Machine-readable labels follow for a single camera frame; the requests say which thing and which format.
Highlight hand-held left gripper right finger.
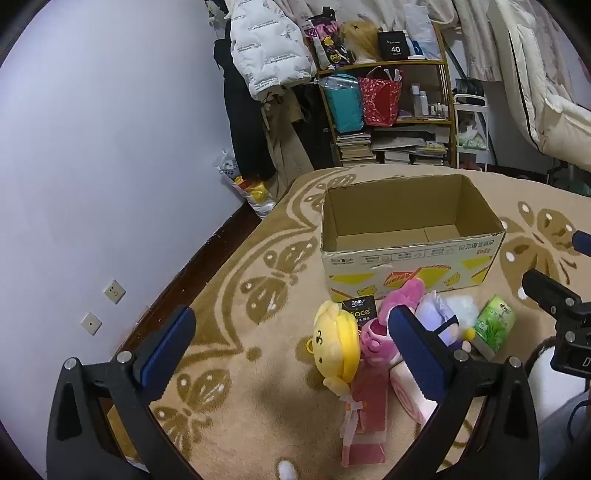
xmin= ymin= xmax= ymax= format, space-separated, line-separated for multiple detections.
xmin=387 ymin=305 xmax=541 ymax=480

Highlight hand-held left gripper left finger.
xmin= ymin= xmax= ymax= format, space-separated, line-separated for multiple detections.
xmin=46 ymin=305 xmax=199 ymax=480

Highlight pink swirl roll cushion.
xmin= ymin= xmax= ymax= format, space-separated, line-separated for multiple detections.
xmin=390 ymin=360 xmax=439 ymax=424

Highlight pink plush toy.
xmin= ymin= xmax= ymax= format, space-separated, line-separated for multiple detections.
xmin=360 ymin=278 xmax=426 ymax=365

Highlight purple and white plush toy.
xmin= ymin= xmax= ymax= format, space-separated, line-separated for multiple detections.
xmin=413 ymin=291 xmax=476 ymax=354

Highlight green tissue pack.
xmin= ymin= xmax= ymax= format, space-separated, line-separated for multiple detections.
xmin=471 ymin=294 xmax=517 ymax=363

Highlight white fluffy toy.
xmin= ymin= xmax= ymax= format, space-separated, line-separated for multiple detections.
xmin=443 ymin=295 xmax=485 ymax=330

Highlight pink ribboned packet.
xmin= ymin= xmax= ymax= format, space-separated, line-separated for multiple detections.
xmin=341 ymin=369 xmax=393 ymax=467

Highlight yellow plush toy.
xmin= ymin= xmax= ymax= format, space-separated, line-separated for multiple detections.
xmin=307 ymin=300 xmax=363 ymax=393

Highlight cardboard box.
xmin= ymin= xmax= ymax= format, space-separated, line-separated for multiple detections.
xmin=320 ymin=174 xmax=507 ymax=303

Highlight white and brown furry plush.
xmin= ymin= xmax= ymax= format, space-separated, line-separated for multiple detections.
xmin=526 ymin=337 xmax=583 ymax=416

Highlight black packet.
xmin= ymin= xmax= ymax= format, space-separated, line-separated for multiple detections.
xmin=341 ymin=298 xmax=377 ymax=324

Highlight person's grey trouser leg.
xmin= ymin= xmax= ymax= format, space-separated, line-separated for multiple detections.
xmin=538 ymin=383 xmax=591 ymax=480

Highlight pale green bundle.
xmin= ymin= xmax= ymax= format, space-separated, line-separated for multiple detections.
xmin=457 ymin=117 xmax=488 ymax=151

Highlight white duvet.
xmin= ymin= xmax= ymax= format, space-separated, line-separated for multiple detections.
xmin=489 ymin=0 xmax=591 ymax=162

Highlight white trolley cart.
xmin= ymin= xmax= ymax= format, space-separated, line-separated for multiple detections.
xmin=452 ymin=92 xmax=492 ymax=169

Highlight clear plastic bag of toys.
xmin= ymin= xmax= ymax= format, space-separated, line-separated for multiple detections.
xmin=216 ymin=152 xmax=278 ymax=217

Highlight pile of books and magazines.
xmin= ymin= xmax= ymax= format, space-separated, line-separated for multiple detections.
xmin=372 ymin=127 xmax=448 ymax=166

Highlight stack of books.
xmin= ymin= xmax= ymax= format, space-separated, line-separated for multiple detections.
xmin=335 ymin=131 xmax=372 ymax=162

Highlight row of cosmetic bottles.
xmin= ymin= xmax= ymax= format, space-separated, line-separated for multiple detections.
xmin=409 ymin=83 xmax=450 ymax=118

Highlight dark hanging garment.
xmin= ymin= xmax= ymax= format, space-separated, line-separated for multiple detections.
xmin=295 ymin=83 xmax=335 ymax=169

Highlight black coat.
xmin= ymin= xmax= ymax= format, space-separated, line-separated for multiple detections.
xmin=213 ymin=39 xmax=278 ymax=178

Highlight beige trousers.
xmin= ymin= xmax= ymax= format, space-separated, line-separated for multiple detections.
xmin=261 ymin=92 xmax=315 ymax=199

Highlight red patterned bag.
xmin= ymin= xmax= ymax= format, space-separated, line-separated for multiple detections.
xmin=358 ymin=67 xmax=403 ymax=127

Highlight teal bag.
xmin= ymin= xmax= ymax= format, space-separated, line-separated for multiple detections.
xmin=318 ymin=74 xmax=365 ymax=134

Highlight wooden shelf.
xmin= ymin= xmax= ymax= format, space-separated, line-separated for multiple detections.
xmin=314 ymin=23 xmax=455 ymax=167

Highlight white plastic bag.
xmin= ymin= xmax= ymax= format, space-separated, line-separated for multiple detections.
xmin=404 ymin=4 xmax=444 ymax=60

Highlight black box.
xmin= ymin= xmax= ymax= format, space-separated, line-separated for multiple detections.
xmin=378 ymin=30 xmax=411 ymax=61

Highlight blonde wig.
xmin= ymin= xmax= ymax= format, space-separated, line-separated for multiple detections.
xmin=341 ymin=19 xmax=384 ymax=63

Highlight white puffer jacket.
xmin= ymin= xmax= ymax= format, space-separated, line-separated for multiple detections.
xmin=229 ymin=0 xmax=317 ymax=100

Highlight printed tote bag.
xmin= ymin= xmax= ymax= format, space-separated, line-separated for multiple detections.
xmin=302 ymin=7 xmax=356 ymax=70

